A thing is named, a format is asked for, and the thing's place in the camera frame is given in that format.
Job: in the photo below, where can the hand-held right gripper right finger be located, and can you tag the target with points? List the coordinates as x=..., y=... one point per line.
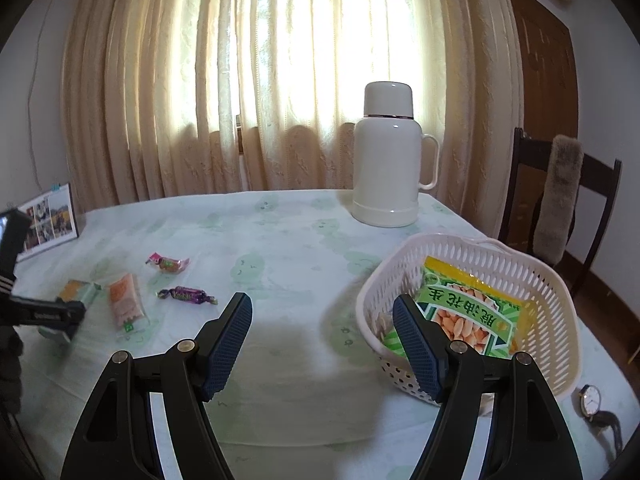
x=417, y=355

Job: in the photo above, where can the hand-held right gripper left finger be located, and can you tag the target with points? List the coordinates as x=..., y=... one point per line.
x=225, y=355

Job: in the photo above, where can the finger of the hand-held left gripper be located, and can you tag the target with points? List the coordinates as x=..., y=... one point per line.
x=50, y=314

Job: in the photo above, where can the green wafer packet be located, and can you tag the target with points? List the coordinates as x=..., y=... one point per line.
x=80, y=290

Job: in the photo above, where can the green peanut packet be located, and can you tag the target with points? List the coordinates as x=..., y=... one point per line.
x=465, y=310

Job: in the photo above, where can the pink plastic basket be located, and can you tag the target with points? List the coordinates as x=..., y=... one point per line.
x=545, y=310

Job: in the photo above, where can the purple wrapped candy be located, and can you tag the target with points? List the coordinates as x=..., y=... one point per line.
x=185, y=295

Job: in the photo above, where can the orange snack packet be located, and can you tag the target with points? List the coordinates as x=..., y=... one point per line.
x=127, y=302

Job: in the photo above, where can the pink wrapped candy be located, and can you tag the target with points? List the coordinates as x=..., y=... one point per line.
x=167, y=263

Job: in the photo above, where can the white thermos jug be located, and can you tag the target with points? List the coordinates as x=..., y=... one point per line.
x=385, y=170

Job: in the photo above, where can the grey furry cloth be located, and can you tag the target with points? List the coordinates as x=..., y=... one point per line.
x=557, y=195

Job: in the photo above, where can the dark wooden chair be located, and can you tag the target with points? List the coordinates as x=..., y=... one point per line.
x=605, y=185

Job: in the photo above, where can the beige lace curtain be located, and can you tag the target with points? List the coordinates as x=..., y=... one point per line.
x=300, y=85

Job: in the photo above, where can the brown wooden door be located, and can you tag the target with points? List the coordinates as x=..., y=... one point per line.
x=545, y=85

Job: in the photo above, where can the photo frame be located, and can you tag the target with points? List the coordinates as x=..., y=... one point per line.
x=50, y=220

